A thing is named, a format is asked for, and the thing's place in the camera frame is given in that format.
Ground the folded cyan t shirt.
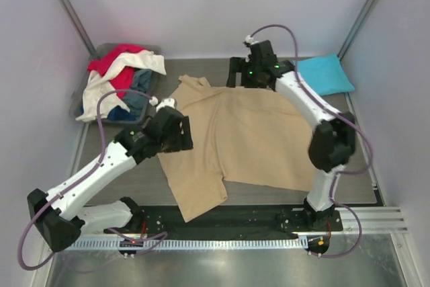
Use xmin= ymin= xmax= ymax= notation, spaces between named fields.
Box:
xmin=298 ymin=53 xmax=355 ymax=96

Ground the grey plastic bin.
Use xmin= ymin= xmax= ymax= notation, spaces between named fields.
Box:
xmin=69 ymin=43 xmax=161 ymax=126

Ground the red t shirt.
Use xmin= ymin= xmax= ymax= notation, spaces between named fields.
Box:
xmin=87 ymin=44 xmax=144 ymax=89

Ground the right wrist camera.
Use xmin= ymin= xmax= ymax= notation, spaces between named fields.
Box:
xmin=249 ymin=40 xmax=278 ymax=66

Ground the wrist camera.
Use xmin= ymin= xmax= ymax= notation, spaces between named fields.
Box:
xmin=153 ymin=106 xmax=183 ymax=132
xmin=249 ymin=40 xmax=278 ymax=66

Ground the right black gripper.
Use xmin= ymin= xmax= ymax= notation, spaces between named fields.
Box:
xmin=226 ymin=57 xmax=266 ymax=89

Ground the grey blue t shirt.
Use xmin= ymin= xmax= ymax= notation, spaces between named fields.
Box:
xmin=123 ymin=69 xmax=156 ymax=118

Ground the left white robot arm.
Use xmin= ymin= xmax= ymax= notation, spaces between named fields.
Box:
xmin=27 ymin=108 xmax=193 ymax=253

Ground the dark blue t shirt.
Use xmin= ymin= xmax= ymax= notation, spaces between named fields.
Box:
xmin=107 ymin=106 xmax=136 ymax=122

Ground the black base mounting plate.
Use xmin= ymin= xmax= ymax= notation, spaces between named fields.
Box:
xmin=103 ymin=203 xmax=343 ymax=235

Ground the slotted cable duct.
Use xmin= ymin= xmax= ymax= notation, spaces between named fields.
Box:
xmin=67 ymin=237 xmax=308 ymax=251

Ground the cream white t shirt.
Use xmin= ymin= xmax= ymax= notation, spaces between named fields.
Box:
xmin=75 ymin=49 xmax=167 ymax=122

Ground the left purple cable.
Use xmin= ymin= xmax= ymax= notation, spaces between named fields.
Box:
xmin=17 ymin=89 xmax=169 ymax=272

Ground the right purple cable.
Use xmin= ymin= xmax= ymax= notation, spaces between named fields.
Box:
xmin=248 ymin=24 xmax=376 ymax=260

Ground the purple cable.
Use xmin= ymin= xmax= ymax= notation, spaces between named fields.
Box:
xmin=248 ymin=24 xmax=376 ymax=260
xmin=17 ymin=89 xmax=169 ymax=272

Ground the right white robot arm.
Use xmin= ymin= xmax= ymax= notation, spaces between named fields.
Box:
xmin=226 ymin=57 xmax=355 ymax=231

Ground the aluminium front rail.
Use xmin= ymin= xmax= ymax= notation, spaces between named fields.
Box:
xmin=339 ymin=206 xmax=408 ymax=234

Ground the beige t shirt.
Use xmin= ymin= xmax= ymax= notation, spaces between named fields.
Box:
xmin=159 ymin=75 xmax=314 ymax=222

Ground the left aluminium frame post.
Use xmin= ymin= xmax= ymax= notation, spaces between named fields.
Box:
xmin=58 ymin=0 xmax=97 ymax=56

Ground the right aluminium frame post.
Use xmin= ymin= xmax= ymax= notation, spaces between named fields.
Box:
xmin=337 ymin=0 xmax=379 ymax=60

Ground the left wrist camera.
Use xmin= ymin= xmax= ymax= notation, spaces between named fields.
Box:
xmin=153 ymin=106 xmax=183 ymax=132

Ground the aluminium frame post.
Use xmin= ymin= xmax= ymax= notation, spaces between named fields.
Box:
xmin=58 ymin=0 xmax=97 ymax=56
xmin=337 ymin=0 xmax=379 ymax=60

